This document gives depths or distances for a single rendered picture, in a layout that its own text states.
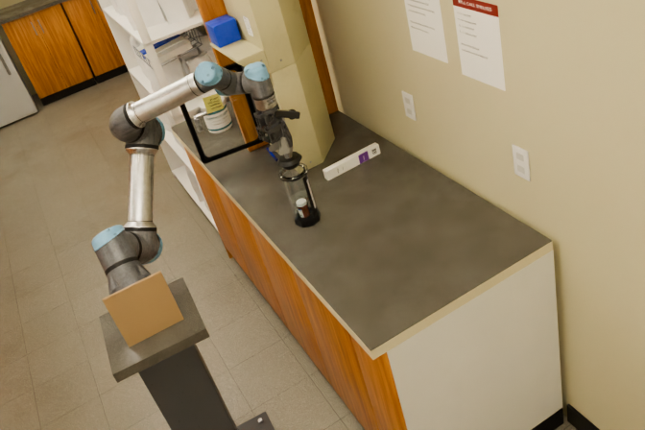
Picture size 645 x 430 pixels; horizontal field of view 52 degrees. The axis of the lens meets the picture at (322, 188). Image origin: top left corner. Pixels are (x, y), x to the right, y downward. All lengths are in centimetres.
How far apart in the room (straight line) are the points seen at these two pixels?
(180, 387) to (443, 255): 101
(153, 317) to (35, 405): 169
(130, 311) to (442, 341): 100
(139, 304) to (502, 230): 121
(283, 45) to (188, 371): 125
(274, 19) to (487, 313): 131
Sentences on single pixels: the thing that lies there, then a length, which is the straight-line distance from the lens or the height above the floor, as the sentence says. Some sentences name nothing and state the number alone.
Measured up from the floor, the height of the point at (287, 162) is 123.
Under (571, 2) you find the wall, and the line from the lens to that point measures 180.
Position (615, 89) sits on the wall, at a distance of 180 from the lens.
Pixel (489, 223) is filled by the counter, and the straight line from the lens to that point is 233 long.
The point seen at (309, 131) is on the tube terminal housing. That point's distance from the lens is 277.
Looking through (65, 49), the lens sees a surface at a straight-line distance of 757.
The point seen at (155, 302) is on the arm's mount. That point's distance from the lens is 224.
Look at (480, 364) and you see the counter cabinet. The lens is 233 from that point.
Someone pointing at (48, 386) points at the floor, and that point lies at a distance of 391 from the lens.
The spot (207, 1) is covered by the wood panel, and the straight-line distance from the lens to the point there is 286.
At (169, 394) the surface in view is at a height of 70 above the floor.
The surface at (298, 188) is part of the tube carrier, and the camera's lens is 240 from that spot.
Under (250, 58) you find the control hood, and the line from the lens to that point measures 256.
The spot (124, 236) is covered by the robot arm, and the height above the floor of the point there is 122.
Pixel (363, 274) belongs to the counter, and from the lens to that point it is 221.
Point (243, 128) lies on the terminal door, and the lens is 300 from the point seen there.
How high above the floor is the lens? 238
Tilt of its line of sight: 32 degrees down
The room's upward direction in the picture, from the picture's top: 16 degrees counter-clockwise
